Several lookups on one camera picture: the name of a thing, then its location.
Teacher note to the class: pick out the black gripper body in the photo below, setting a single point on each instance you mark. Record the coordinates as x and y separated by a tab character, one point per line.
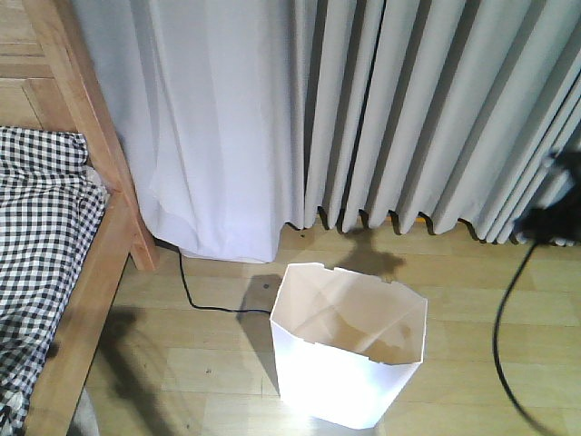
560	220

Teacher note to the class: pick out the white plastic trash bin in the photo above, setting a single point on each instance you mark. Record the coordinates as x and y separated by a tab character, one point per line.
345	343

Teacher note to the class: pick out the grey curtain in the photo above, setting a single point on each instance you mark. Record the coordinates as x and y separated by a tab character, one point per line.
238	117

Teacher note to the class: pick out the checkered bed sheet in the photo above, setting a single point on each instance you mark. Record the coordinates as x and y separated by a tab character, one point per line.
52	203

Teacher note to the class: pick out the wooden bed frame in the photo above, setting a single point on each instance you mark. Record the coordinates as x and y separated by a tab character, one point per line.
48	83

